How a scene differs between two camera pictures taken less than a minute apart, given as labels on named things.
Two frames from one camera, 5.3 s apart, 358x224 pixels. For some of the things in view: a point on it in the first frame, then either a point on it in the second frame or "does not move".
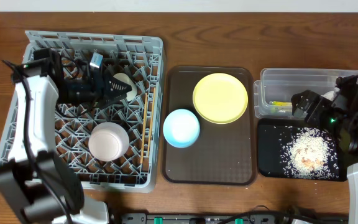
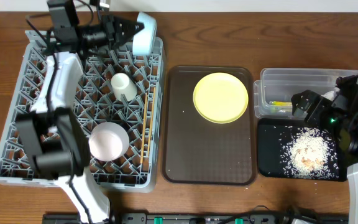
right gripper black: [320, 104] does not move
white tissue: [330, 95] does not move
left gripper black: [97, 88] → [109, 23]
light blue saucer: [181, 128] → [143, 40]
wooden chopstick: [143, 130] does not move
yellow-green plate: [220, 98] does not move
